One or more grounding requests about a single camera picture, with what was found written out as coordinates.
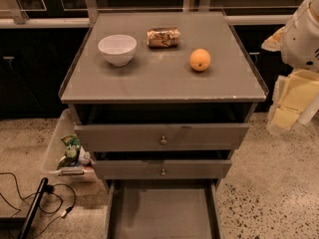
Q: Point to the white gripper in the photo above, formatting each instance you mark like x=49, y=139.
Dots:
x=300, y=43

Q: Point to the orange fruit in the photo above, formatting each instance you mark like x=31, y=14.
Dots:
x=199, y=60

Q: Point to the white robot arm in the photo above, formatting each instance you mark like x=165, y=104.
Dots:
x=295, y=97

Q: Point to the grey drawer cabinet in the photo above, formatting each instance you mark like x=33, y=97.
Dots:
x=158, y=85

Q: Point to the grey middle drawer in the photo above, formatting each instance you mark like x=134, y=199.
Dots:
x=175, y=169

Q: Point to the grey drawer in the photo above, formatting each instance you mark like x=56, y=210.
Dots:
x=146, y=137
x=163, y=209
x=175, y=169

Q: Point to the grey top drawer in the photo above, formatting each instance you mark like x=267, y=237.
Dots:
x=146, y=137

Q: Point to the brass top drawer knob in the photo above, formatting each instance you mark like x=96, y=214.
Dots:
x=163, y=140

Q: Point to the grey bottom drawer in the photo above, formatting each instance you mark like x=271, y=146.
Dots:
x=163, y=209

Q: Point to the white pole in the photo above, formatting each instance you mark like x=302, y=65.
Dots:
x=307, y=116

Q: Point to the crushed brown soda can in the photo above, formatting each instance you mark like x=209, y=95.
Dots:
x=163, y=37

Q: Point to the white ceramic bowl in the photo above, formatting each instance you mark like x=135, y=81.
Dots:
x=118, y=50

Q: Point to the green snack bag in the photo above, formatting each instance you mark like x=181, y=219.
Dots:
x=71, y=153

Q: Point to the clear plastic storage bin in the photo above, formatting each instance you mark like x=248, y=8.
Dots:
x=82, y=171

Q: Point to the black flat bar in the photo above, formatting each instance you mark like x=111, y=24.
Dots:
x=33, y=209

